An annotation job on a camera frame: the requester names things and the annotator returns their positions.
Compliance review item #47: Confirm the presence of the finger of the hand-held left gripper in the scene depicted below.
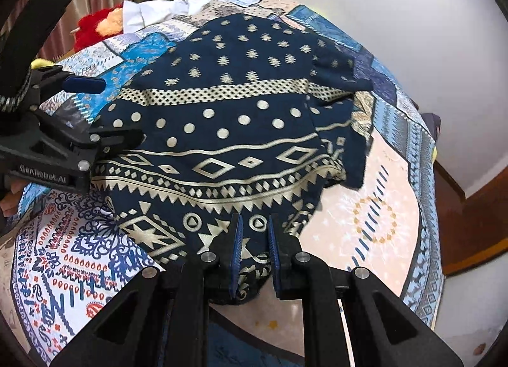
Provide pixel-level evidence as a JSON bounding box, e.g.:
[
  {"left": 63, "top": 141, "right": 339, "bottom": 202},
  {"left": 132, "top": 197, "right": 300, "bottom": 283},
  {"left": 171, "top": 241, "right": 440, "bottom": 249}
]
[
  {"left": 89, "top": 128, "right": 144, "bottom": 154},
  {"left": 30, "top": 65, "right": 106, "bottom": 95}
]

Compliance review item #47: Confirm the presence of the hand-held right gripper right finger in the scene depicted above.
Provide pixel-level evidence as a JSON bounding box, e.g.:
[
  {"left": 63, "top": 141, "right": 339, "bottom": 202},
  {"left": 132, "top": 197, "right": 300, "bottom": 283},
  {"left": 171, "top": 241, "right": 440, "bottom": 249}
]
[{"left": 268, "top": 214, "right": 465, "bottom": 367}]

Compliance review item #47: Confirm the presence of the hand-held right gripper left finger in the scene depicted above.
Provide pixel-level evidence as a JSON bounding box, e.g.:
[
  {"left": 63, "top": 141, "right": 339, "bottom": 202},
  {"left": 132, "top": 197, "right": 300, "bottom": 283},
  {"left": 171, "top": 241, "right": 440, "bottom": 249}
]
[{"left": 50, "top": 213, "right": 244, "bottom": 367}]

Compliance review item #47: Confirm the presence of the navy patterned hoodie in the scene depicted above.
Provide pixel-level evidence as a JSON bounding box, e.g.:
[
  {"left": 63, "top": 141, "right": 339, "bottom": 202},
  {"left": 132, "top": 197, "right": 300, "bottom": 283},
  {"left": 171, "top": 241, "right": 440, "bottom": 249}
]
[{"left": 89, "top": 14, "right": 376, "bottom": 306}]

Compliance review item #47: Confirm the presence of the person's left hand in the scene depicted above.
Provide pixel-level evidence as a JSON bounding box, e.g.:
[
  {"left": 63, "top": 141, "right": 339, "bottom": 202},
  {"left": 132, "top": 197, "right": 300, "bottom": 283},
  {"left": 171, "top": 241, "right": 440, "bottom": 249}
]
[{"left": 0, "top": 180, "right": 22, "bottom": 219}]

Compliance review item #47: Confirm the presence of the red plush toy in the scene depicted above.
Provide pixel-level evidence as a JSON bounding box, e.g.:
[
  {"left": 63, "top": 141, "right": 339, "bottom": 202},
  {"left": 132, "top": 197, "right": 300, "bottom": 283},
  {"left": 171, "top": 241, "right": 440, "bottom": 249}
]
[{"left": 73, "top": 4, "right": 128, "bottom": 52}]

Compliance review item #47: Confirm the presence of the white cloth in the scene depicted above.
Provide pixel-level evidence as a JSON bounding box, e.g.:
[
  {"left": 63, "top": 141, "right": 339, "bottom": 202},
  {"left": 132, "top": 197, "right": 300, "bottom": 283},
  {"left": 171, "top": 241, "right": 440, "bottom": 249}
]
[{"left": 121, "top": 0, "right": 227, "bottom": 35}]

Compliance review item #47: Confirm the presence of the blue patchwork bedspread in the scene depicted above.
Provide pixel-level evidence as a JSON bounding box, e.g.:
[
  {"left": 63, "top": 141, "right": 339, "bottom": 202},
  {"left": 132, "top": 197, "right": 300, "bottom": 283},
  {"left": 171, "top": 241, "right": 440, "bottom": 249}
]
[{"left": 0, "top": 0, "right": 441, "bottom": 367}]

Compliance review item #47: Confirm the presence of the dark cloth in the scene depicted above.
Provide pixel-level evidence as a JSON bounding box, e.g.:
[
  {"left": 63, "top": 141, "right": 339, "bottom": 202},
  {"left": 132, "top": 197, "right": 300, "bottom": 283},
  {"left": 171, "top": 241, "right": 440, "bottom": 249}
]
[{"left": 423, "top": 112, "right": 442, "bottom": 138}]

